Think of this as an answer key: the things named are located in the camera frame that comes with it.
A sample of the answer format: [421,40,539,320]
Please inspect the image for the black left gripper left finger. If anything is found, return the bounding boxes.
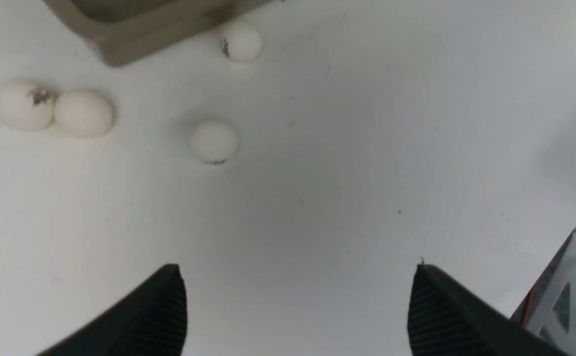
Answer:
[40,264,188,356]

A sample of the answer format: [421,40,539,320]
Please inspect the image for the grey metal frame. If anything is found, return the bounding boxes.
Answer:
[511,227,576,356]

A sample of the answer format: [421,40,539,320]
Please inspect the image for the white ball with red logo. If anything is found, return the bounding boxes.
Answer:
[189,119,242,165]

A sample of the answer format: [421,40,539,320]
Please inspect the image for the white ball front of bin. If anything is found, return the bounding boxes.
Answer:
[220,22,263,63]

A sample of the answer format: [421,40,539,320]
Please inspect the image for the white ball with black mark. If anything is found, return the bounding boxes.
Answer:
[0,79,55,131]

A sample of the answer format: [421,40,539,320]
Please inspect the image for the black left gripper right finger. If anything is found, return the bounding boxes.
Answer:
[407,264,564,356]

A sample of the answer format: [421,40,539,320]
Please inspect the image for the white plain ping-pong ball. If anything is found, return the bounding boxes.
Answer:
[53,89,115,139]

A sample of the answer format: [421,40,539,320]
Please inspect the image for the tan plastic storage bin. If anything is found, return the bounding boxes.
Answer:
[44,0,265,67]

